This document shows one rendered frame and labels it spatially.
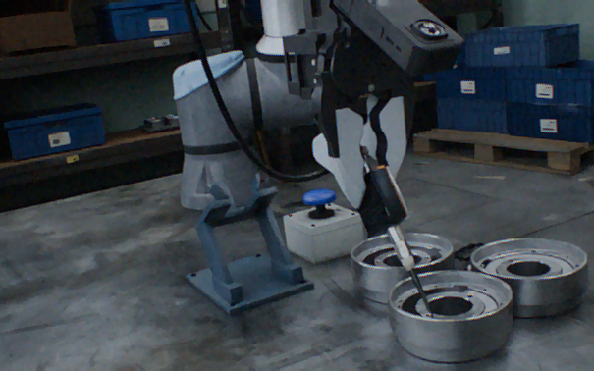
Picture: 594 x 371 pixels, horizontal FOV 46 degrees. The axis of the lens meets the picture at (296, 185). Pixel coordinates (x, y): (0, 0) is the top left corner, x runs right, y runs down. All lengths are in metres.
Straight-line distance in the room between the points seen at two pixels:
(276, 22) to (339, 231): 0.39
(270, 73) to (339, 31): 0.53
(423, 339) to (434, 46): 0.23
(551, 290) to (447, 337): 0.12
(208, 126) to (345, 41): 0.55
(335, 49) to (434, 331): 0.24
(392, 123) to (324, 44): 0.09
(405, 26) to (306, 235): 0.36
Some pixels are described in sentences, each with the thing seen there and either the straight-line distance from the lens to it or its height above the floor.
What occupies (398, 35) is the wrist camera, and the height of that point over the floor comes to 1.06.
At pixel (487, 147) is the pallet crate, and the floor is 0.11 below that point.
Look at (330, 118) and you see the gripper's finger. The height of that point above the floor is 1.00.
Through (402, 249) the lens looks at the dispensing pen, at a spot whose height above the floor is 0.89.
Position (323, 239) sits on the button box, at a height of 0.83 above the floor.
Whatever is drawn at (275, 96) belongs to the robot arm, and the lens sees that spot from 1.09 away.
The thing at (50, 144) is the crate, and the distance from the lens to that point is 4.10.
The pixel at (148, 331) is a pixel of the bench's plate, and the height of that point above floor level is 0.80.
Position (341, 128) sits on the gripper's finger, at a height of 0.99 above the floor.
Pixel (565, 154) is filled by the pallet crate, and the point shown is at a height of 0.12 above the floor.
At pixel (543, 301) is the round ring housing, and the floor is 0.82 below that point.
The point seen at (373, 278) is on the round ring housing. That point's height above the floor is 0.83.
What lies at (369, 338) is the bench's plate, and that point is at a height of 0.80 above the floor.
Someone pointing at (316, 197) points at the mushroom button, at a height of 0.87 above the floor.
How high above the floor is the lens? 1.09
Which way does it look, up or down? 14 degrees down
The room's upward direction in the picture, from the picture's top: 7 degrees counter-clockwise
